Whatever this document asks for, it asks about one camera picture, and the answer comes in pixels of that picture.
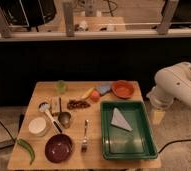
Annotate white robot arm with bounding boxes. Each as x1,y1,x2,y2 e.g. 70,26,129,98
146,62,191,125

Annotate orange bowl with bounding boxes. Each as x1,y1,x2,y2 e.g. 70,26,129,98
111,80,134,99

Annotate purple bowl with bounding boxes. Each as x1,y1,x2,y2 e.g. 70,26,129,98
45,134,73,163

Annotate grey folded cloth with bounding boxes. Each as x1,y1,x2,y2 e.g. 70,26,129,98
111,108,132,131

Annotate green plastic tray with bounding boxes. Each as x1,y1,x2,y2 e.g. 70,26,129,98
100,101,158,160

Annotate blue sponge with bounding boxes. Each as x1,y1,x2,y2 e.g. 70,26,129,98
96,83,111,96

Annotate orange peach fruit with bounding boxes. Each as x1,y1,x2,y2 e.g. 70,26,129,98
90,90,100,102

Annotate yellow banana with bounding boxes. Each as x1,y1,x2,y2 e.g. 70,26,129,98
80,87,94,100

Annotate silver fork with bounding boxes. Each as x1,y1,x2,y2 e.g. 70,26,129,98
81,120,89,152

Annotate metal measuring cup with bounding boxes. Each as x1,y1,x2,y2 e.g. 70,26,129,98
58,103,71,129

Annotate green cup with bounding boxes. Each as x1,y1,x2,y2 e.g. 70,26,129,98
56,80,67,94

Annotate wooden block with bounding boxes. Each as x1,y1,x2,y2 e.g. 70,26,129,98
51,97,60,116

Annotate white dish brush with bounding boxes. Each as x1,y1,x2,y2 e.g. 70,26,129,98
39,102,62,133

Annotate white round container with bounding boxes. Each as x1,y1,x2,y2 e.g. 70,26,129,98
28,117,47,136

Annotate green chili pepper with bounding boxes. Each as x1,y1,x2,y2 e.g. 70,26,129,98
17,139,35,164

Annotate black cable right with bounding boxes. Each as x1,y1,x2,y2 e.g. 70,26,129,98
157,138,191,155

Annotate black cable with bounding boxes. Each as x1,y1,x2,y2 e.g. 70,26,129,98
157,138,191,155
0,110,17,142

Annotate black cable left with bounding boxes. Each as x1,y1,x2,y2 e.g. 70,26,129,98
0,110,17,142

